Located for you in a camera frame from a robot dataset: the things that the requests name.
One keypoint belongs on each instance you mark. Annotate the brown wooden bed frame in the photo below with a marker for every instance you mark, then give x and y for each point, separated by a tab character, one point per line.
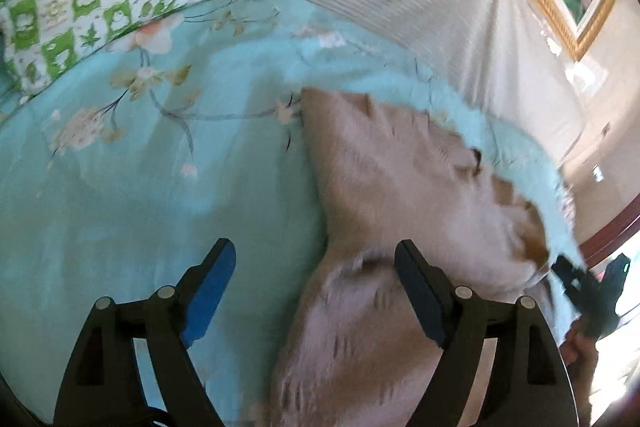
612	234

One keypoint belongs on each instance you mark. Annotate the person's right hand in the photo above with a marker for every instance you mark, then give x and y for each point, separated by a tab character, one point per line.
577	349

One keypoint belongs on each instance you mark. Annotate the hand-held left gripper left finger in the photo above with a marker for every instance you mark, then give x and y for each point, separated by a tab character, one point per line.
207	292

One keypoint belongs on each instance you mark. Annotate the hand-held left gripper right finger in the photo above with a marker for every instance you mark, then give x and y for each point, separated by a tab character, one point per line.
422	297

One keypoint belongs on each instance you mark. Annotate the beige fuzzy sweater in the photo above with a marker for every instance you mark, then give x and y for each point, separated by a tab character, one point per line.
400	177

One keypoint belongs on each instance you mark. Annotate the teal floral bed blanket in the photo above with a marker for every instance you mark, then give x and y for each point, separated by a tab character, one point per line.
125	207

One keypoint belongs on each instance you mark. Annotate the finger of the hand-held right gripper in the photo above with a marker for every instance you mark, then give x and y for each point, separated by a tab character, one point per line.
567	274

